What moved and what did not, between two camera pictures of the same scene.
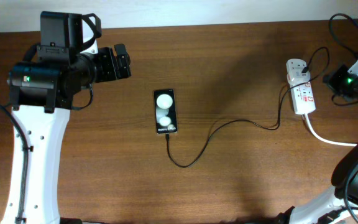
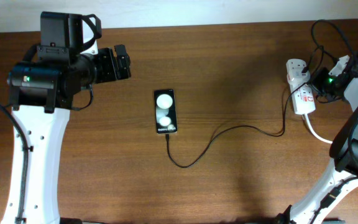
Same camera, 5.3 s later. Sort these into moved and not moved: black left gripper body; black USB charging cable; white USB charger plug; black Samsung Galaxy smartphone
Moved: black USB charging cable
Not moved: black left gripper body; black Samsung Galaxy smartphone; white USB charger plug
